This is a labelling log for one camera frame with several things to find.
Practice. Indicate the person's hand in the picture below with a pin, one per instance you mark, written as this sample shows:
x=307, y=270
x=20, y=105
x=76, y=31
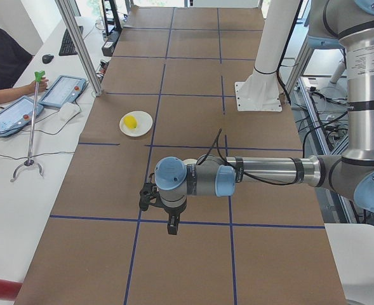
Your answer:
x=39, y=86

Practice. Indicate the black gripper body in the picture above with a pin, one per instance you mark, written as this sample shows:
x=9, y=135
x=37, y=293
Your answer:
x=173, y=211

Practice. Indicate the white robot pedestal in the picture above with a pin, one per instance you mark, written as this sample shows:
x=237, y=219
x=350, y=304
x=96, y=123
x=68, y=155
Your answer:
x=260, y=92

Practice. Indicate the black keyboard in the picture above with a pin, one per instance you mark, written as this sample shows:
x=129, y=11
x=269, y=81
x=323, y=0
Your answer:
x=67, y=46

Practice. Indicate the aluminium frame post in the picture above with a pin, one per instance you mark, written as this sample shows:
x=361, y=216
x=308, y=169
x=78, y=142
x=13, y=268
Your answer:
x=69, y=19

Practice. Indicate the blue teach pendant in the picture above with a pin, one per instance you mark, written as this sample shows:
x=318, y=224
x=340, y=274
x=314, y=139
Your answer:
x=16, y=116
x=66, y=89

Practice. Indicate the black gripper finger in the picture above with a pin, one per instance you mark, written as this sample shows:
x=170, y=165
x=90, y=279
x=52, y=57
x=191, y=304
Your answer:
x=172, y=225

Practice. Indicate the person in black shirt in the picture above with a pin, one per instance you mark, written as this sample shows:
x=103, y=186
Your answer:
x=14, y=60

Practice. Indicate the blue teach pendant near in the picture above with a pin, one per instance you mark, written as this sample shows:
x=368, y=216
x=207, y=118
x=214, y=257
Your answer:
x=16, y=116

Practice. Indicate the red fire extinguisher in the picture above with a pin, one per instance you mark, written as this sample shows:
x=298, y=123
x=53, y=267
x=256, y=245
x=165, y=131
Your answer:
x=9, y=290

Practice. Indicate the white plate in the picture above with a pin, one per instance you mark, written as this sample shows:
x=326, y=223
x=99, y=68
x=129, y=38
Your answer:
x=144, y=120

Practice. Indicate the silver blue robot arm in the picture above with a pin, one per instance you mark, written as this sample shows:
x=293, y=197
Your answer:
x=333, y=24

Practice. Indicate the white bowl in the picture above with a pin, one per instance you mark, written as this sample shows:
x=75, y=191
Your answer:
x=190, y=161

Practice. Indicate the blue teach pendant far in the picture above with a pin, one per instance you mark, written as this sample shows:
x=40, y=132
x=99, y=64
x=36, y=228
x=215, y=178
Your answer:
x=66, y=89

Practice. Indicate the yellow lemon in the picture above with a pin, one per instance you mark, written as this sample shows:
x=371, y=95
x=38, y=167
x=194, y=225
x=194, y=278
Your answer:
x=130, y=122

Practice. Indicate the green handled reacher grabber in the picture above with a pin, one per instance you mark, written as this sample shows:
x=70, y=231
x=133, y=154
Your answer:
x=39, y=75

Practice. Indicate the white folded cloth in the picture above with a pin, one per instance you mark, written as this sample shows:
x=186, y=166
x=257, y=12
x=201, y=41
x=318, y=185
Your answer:
x=68, y=111

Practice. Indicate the black computer mouse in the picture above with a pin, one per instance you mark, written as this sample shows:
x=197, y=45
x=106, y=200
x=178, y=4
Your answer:
x=47, y=58

